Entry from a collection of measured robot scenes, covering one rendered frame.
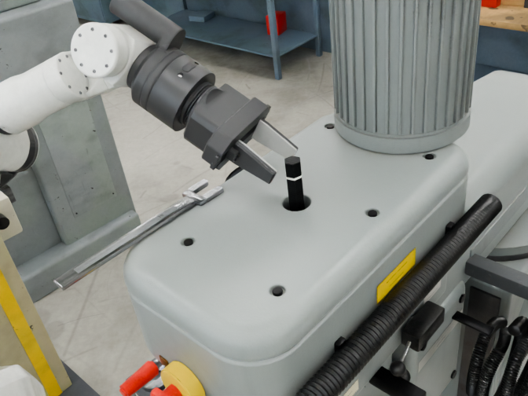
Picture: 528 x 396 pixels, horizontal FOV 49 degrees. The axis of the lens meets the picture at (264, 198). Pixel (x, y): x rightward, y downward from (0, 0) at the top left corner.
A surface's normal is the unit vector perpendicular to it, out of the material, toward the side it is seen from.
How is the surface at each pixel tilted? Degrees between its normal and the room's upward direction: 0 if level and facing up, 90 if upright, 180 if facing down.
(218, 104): 30
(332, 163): 0
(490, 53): 90
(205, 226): 0
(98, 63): 68
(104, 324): 0
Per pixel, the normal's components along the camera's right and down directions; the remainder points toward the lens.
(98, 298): -0.11, -0.81
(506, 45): -0.67, 0.49
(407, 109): -0.10, 0.59
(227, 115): 0.33, -0.61
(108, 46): -0.29, 0.24
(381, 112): -0.47, 0.55
